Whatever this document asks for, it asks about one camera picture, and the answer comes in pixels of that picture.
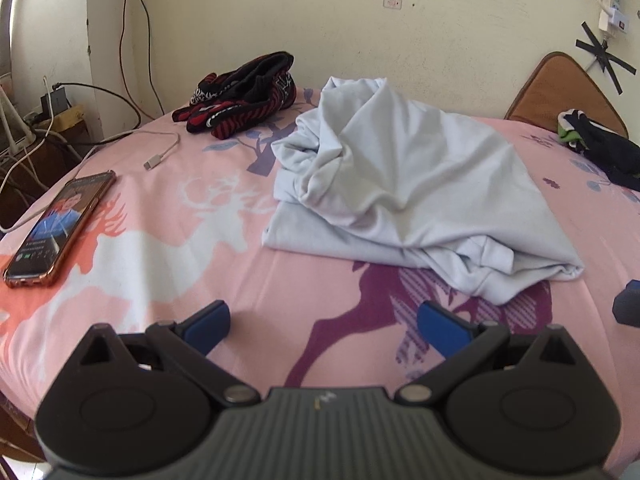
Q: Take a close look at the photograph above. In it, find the white power strip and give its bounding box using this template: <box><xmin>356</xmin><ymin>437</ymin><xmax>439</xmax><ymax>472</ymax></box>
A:
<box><xmin>598</xmin><ymin>0</ymin><xmax>629</xmax><ymax>37</ymax></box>

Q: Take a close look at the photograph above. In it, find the white charging cable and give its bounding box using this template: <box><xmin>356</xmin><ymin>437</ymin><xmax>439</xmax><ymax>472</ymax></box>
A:
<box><xmin>0</xmin><ymin>130</ymin><xmax>181</xmax><ymax>233</ymax></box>

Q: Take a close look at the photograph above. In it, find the yellow cardboard box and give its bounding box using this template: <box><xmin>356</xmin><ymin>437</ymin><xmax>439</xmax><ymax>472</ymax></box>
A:
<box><xmin>52</xmin><ymin>105</ymin><xmax>88</xmax><ymax>133</ymax></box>

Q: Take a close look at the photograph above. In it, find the smartphone in rose gold case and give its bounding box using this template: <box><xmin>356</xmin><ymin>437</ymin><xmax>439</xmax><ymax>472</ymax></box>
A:
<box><xmin>2</xmin><ymin>170</ymin><xmax>117</xmax><ymax>289</ymax></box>

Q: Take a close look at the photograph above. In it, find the black charger cable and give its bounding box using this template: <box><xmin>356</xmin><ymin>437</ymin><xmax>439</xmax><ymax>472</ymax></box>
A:
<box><xmin>50</xmin><ymin>81</ymin><xmax>143</xmax><ymax>161</ymax></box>

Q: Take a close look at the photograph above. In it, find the black charger box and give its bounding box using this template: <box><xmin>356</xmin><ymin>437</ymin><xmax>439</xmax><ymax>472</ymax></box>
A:
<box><xmin>40</xmin><ymin>87</ymin><xmax>68</xmax><ymax>116</ymax></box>

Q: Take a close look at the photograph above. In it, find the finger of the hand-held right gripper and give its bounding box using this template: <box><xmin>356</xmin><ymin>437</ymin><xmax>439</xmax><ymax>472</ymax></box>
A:
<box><xmin>612</xmin><ymin>280</ymin><xmax>640</xmax><ymax>328</ymax></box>

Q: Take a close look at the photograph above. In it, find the white plastic device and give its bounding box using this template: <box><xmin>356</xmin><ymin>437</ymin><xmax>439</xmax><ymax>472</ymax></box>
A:
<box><xmin>0</xmin><ymin>72</ymin><xmax>37</xmax><ymax>157</ymax></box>

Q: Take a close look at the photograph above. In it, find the black wall cable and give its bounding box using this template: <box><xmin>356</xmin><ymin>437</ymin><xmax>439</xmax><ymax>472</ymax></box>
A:
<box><xmin>119</xmin><ymin>0</ymin><xmax>167</xmax><ymax>120</ymax></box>

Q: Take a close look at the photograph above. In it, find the black tape cross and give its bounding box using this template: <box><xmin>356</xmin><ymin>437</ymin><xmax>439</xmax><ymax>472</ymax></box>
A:
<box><xmin>575</xmin><ymin>21</ymin><xmax>638</xmax><ymax>96</ymax></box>

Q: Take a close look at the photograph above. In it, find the red black patterned garment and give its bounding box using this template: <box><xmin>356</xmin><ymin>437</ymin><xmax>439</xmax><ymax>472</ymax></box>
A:
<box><xmin>172</xmin><ymin>51</ymin><xmax>299</xmax><ymax>141</ymax></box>

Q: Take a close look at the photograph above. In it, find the wooden side table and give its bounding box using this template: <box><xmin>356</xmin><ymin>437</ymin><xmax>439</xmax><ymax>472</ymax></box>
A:
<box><xmin>0</xmin><ymin>125</ymin><xmax>96</xmax><ymax>233</ymax></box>

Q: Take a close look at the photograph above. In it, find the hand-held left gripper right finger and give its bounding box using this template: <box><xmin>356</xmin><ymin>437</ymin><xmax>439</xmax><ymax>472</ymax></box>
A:
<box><xmin>395</xmin><ymin>300</ymin><xmax>581</xmax><ymax>406</ymax></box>

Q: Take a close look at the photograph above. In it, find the white shirt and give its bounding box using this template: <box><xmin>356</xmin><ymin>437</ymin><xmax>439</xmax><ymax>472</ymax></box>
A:
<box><xmin>261</xmin><ymin>76</ymin><xmax>586</xmax><ymax>307</ymax></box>

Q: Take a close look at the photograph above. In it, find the black garment green trim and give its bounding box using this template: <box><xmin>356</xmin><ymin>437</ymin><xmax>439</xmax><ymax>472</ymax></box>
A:
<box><xmin>557</xmin><ymin>108</ymin><xmax>640</xmax><ymax>189</ymax></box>

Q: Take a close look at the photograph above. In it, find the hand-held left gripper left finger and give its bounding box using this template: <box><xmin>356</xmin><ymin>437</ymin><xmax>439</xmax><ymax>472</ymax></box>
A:
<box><xmin>80</xmin><ymin>300</ymin><xmax>261</xmax><ymax>406</ymax></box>

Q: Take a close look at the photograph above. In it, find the pink printed bedsheet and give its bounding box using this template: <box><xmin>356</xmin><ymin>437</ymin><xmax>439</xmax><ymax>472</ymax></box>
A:
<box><xmin>0</xmin><ymin>87</ymin><xmax>640</xmax><ymax>480</ymax></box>

